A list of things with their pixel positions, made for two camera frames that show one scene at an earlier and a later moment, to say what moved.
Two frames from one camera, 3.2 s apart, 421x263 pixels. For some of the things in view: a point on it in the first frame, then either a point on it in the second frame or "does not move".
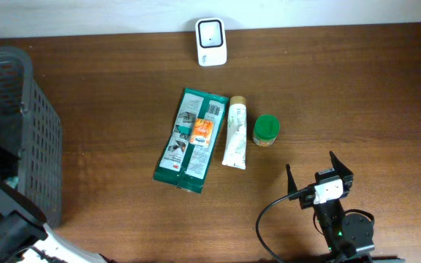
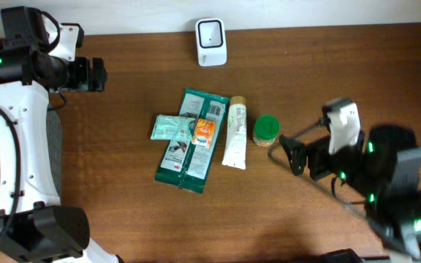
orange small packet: x=202 y=132 does not move
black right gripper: x=345 y=173 -> x=320 y=150
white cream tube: x=234 y=154 does not move
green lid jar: x=266 y=129 does not move
